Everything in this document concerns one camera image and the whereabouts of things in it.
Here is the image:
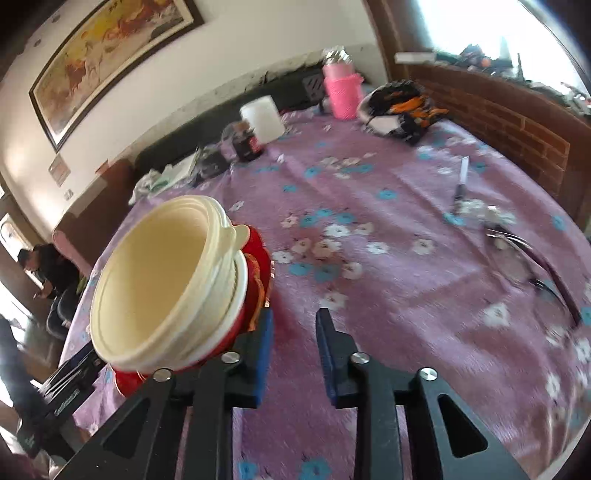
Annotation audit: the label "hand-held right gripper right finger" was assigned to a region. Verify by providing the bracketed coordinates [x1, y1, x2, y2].
[315, 308, 532, 480]

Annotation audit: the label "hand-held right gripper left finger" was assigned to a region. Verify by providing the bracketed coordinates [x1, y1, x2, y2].
[48, 308, 275, 480]

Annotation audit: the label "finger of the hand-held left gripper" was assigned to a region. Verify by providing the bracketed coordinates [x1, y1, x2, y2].
[37, 344, 109, 402]

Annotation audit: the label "large red scalloped plate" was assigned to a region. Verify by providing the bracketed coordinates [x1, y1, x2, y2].
[112, 277, 275, 398]

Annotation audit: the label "cream plastic bowl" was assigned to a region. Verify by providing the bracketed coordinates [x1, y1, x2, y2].
[106, 198, 250, 372]
[89, 195, 232, 370]

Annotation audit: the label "dark blue chair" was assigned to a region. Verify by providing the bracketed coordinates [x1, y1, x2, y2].
[46, 286, 86, 342]

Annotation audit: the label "purple floral tablecloth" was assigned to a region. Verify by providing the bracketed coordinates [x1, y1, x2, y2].
[60, 108, 591, 480]

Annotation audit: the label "brown armchair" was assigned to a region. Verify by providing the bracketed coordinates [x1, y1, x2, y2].
[52, 159, 137, 278]

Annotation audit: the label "white cloth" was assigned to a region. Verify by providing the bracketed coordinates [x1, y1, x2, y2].
[128, 168, 162, 204]

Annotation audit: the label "black glass jar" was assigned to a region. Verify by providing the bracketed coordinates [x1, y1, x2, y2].
[198, 145, 229, 178]

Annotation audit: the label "white paper sheet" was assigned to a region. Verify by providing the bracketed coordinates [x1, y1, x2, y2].
[157, 154, 199, 188]

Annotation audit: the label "dark jar with red label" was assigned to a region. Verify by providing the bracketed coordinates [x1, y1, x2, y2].
[231, 120, 265, 162]

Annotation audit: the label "clear plastic wrapper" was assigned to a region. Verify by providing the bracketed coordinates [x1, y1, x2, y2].
[462, 198, 515, 227]

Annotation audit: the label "white and black pen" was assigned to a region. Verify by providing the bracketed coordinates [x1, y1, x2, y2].
[452, 156, 471, 215]

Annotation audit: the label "eyeglasses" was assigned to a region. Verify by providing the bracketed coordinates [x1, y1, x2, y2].
[482, 222, 585, 324]

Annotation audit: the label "black sofa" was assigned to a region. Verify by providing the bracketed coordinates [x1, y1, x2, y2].
[131, 62, 324, 181]

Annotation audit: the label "white plastic jar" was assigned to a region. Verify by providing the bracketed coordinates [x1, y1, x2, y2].
[240, 95, 284, 144]

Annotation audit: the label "black and orange cap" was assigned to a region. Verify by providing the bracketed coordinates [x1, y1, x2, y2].
[358, 80, 448, 146]

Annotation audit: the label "pink bottle with knitted sleeve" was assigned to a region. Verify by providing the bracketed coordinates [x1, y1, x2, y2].
[322, 48, 365, 121]

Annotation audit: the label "black phone stand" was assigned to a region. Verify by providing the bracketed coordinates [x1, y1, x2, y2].
[301, 73, 326, 114]

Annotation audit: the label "framed horse painting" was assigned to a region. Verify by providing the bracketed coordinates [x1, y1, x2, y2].
[28, 0, 205, 153]

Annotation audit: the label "pile of dark tools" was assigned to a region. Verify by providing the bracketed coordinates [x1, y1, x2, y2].
[443, 44, 591, 112]

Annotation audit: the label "small wall sign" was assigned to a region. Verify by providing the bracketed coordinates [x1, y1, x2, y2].
[48, 154, 72, 188]

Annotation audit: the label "wooden window frame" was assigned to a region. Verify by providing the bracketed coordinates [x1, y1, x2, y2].
[365, 0, 416, 86]

